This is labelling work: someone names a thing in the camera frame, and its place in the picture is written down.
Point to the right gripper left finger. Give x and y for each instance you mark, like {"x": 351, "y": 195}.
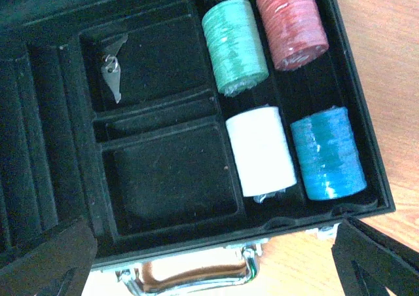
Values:
{"x": 56, "y": 262}

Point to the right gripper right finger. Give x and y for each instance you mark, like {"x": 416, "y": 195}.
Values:
{"x": 369, "y": 262}

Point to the blue poker chip stack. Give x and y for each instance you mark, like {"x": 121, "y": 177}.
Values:
{"x": 328, "y": 156}

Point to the white poker chip stack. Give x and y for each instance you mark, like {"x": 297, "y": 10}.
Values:
{"x": 261, "y": 153}

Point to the black poker set case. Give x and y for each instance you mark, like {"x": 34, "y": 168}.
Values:
{"x": 154, "y": 175}

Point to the red poker chip stack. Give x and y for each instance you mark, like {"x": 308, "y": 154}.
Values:
{"x": 294, "y": 32}

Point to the green poker chip stack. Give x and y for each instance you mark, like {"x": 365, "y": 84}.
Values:
{"x": 235, "y": 47}

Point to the small case keys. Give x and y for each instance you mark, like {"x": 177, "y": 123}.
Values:
{"x": 110, "y": 66}

